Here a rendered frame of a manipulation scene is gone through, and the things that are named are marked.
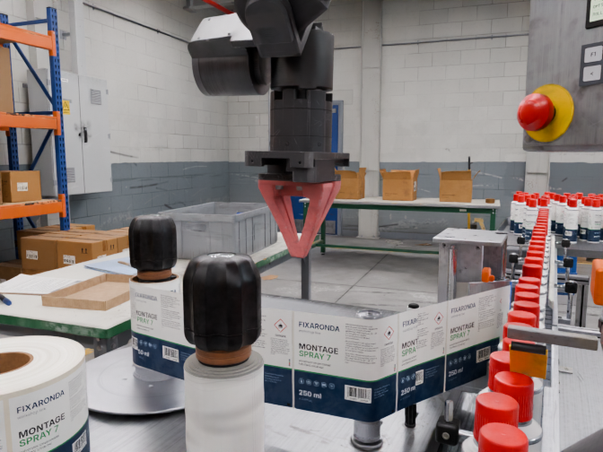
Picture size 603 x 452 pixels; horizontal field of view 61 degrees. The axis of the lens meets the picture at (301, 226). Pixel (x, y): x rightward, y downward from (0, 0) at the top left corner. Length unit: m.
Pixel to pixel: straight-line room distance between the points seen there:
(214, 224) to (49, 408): 1.76
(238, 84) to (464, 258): 0.58
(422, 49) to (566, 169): 2.68
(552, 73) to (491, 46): 7.55
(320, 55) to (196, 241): 2.01
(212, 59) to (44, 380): 0.41
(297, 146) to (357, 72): 7.92
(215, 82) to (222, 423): 0.33
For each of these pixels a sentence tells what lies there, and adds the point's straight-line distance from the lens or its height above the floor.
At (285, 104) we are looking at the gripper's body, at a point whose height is 1.32.
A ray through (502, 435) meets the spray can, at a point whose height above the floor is 1.08.
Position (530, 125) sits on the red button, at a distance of 0.59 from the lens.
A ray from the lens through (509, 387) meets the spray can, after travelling 0.50.
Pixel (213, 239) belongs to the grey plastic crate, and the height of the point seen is 0.90.
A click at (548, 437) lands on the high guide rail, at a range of 0.69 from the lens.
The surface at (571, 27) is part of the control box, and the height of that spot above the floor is 1.41.
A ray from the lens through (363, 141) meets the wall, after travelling 8.19.
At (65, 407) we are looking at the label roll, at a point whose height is 0.98.
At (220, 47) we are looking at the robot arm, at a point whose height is 1.37.
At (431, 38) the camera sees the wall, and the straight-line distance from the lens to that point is 8.25.
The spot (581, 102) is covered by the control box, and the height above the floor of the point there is 1.33.
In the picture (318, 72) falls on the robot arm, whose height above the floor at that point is 1.35.
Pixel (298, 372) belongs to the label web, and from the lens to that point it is 0.76.
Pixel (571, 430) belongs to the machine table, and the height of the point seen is 0.83.
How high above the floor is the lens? 1.28
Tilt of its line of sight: 8 degrees down
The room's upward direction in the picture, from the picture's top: straight up
